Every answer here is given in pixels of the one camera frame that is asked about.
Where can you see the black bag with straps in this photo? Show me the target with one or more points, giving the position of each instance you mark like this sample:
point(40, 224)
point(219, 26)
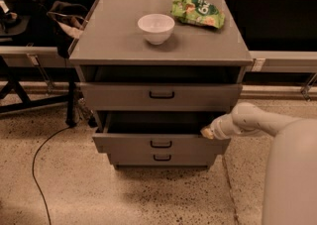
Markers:
point(68, 24)

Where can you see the white ceramic bowl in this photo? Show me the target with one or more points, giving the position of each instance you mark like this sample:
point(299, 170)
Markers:
point(156, 28)

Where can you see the grey top drawer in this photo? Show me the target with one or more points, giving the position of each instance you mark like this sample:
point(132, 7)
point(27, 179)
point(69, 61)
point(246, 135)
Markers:
point(160, 97)

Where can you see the black metal stand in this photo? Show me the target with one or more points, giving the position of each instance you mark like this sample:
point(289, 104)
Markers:
point(13, 84)

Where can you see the green snack bag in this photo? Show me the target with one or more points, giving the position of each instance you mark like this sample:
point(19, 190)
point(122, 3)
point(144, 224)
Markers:
point(197, 13)

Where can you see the dark backpack on chair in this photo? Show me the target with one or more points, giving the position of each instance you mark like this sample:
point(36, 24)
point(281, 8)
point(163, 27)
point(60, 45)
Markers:
point(25, 20)

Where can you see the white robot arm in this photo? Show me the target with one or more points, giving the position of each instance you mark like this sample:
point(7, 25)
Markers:
point(290, 185)

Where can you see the grey bottom drawer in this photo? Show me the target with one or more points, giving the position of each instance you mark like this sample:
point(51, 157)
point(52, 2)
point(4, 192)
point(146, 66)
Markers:
point(160, 160)

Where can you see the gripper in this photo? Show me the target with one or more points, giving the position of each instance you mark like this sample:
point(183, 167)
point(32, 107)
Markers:
point(218, 128)

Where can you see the grey drawer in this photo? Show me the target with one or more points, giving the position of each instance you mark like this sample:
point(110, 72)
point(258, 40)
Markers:
point(160, 160)
point(160, 97)
point(157, 132)

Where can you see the grey drawer cabinet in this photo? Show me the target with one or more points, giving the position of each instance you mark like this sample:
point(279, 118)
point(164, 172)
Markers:
point(112, 49)

